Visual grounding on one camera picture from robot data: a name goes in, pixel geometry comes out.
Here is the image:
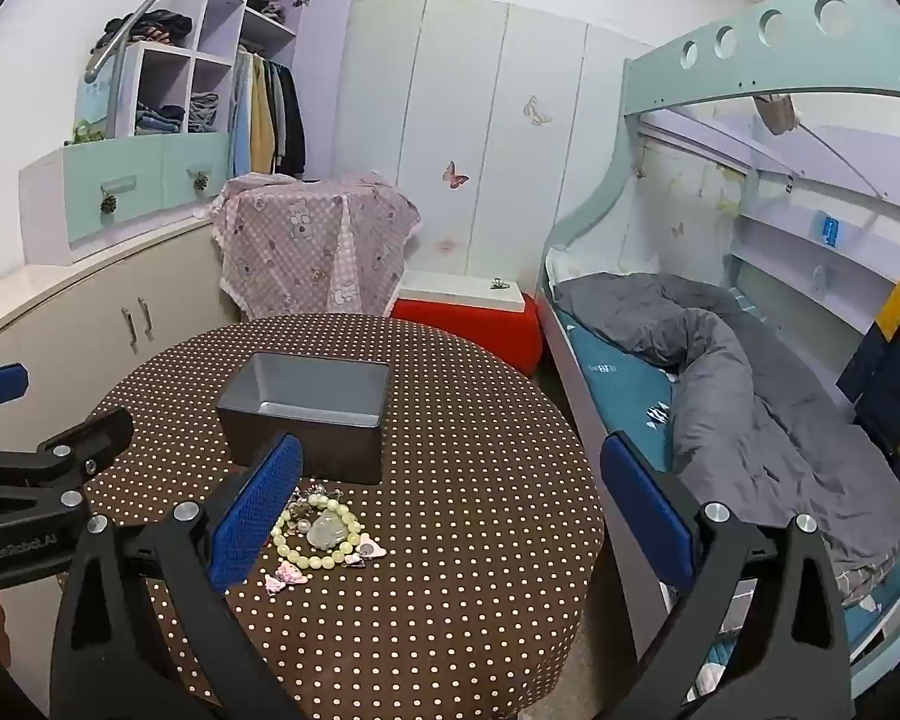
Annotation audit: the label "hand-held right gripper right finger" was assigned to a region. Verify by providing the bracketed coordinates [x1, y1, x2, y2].
[598, 431, 856, 720]

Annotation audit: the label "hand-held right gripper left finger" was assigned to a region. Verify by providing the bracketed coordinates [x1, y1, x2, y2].
[49, 431, 305, 720]

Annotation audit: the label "dark bead bracelet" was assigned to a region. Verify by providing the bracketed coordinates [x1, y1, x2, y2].
[285, 487, 316, 530]

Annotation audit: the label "cream pearl charm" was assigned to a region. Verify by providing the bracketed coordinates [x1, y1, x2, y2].
[306, 514, 346, 550]

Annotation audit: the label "pale green bead bracelet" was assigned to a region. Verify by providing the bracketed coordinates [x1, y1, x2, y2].
[272, 491, 365, 571]

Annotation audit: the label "grey metal box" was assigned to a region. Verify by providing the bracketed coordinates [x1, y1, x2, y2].
[216, 351, 391, 485]

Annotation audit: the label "pink bear charm keychain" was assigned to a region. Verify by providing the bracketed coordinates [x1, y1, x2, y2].
[343, 532, 386, 567]

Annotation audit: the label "beige cabinet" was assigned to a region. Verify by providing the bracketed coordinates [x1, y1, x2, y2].
[0, 214, 242, 421]

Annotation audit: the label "teal bed sheet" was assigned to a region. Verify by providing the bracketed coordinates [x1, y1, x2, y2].
[553, 298, 900, 698]

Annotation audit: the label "grey duvet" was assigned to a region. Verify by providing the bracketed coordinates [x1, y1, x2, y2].
[551, 272, 900, 578]

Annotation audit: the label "brown polka dot tablecloth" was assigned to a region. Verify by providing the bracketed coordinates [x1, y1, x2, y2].
[82, 313, 608, 720]

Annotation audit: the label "grey checked blanket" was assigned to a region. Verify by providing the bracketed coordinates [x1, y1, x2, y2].
[832, 532, 900, 605]

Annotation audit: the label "red ottoman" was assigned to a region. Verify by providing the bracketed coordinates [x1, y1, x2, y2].
[390, 296, 542, 377]

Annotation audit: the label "teal drawer unit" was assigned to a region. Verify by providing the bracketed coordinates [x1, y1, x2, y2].
[19, 131, 233, 263]

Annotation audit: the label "white pillow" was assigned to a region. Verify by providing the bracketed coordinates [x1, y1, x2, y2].
[546, 247, 635, 293]

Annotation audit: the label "pink checked bear cloth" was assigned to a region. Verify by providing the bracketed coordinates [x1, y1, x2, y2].
[210, 171, 422, 320]

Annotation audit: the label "yellow and navy jacket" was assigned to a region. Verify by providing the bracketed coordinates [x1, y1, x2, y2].
[836, 240, 900, 458]

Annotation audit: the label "white board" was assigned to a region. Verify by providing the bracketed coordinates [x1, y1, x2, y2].
[396, 270, 527, 310]

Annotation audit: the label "folded jeans pile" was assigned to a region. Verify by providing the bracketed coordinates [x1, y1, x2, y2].
[135, 103, 188, 136]

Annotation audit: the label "grey metal handrail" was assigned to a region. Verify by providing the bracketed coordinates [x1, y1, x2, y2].
[86, 0, 323, 140]

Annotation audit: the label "hanging light blue garment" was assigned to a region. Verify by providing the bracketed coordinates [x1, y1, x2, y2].
[230, 52, 254, 173]

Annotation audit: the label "hanging yellow garment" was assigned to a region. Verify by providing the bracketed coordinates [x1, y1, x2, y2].
[249, 56, 278, 173]

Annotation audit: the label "pile of dark clothes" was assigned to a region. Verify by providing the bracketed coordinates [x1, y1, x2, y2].
[94, 9, 194, 53]

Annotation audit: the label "brown hanging pouch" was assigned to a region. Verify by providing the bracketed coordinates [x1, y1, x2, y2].
[754, 92, 800, 134]

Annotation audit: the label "lilac cubby shelf unit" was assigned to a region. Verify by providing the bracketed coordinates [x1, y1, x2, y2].
[116, 0, 353, 181]

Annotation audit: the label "white wardrobe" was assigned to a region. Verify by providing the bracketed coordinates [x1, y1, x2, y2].
[332, 0, 655, 297]

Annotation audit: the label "lilac wall shelves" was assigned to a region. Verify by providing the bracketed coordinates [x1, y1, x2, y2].
[727, 165, 900, 338]

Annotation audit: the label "teal bunk bed frame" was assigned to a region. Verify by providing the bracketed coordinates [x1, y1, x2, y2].
[534, 0, 900, 706]

